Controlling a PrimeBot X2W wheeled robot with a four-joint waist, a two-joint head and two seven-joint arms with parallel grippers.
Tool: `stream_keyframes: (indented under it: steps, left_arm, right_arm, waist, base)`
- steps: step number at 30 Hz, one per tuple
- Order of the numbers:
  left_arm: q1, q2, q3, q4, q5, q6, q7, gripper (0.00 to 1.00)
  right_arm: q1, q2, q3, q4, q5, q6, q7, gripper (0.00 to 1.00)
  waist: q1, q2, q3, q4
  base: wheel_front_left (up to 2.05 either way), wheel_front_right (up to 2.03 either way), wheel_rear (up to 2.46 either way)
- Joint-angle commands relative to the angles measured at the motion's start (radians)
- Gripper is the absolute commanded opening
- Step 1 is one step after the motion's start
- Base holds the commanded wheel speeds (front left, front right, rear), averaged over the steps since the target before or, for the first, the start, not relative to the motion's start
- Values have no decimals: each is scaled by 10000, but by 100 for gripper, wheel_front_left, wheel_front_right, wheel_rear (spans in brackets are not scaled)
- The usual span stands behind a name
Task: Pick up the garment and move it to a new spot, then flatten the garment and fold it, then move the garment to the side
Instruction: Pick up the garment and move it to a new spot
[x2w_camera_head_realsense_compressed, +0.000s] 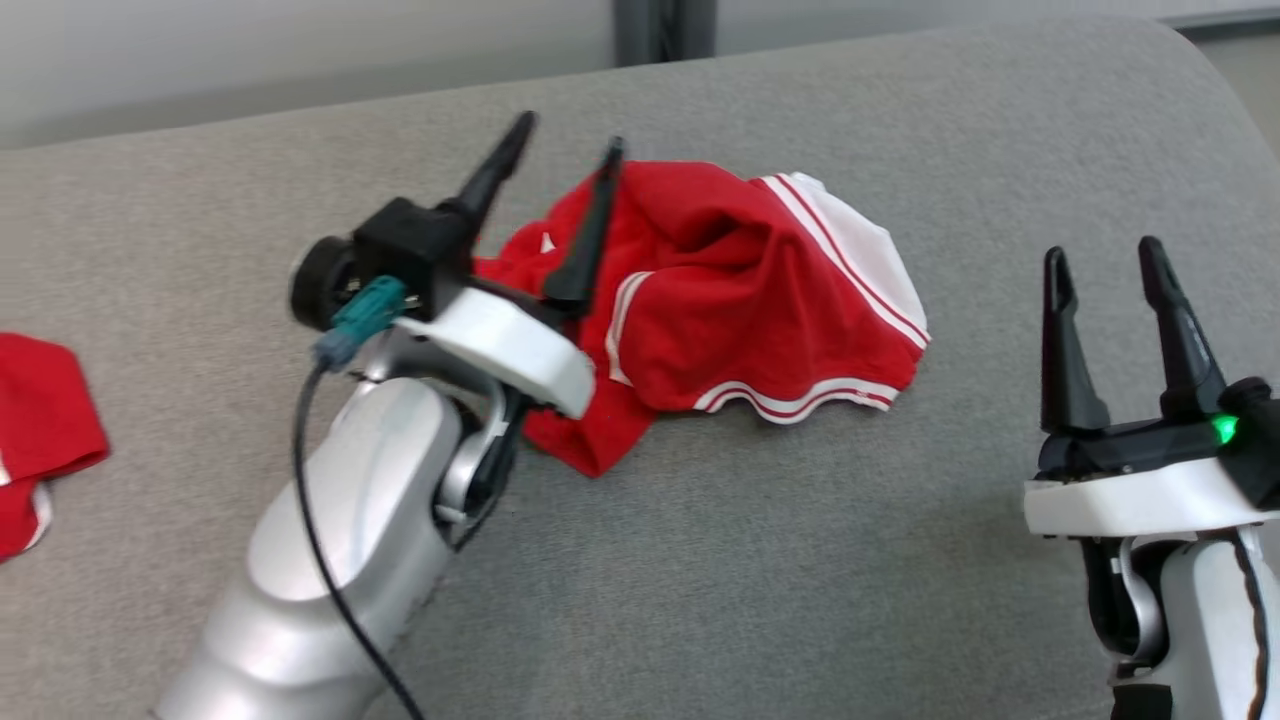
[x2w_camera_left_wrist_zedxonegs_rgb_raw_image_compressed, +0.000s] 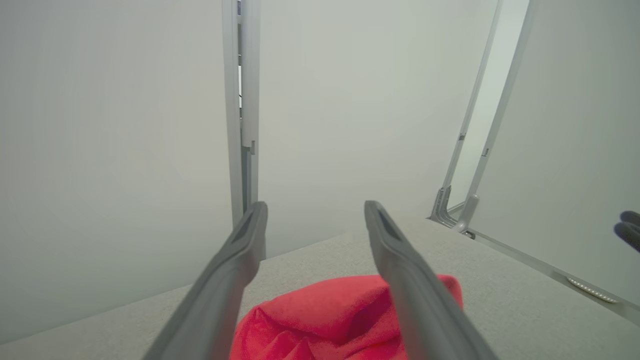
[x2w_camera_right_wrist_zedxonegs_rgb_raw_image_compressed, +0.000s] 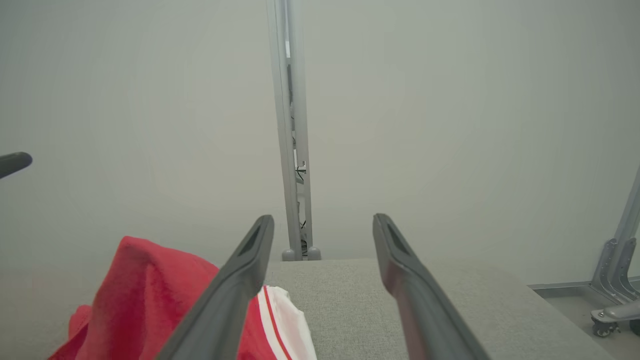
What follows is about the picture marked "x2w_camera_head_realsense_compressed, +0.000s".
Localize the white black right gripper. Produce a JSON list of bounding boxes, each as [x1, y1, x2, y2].
[[1022, 235, 1280, 542]]

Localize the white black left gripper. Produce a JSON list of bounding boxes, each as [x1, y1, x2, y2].
[[289, 110, 627, 420]]

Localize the red white basketball jersey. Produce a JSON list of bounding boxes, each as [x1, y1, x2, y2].
[[475, 160, 932, 479]]

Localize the red white shorts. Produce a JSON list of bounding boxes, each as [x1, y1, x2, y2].
[[0, 332, 111, 563]]

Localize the grey fabric sofa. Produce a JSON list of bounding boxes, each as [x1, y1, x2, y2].
[[0, 15, 1280, 720]]

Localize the black cable with teal connector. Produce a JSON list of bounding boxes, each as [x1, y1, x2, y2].
[[292, 276, 429, 720]]

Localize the grey metal post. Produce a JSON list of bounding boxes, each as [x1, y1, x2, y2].
[[612, 0, 719, 69]]

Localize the black braided cable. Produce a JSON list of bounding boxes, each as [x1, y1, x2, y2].
[[1232, 528, 1273, 720]]

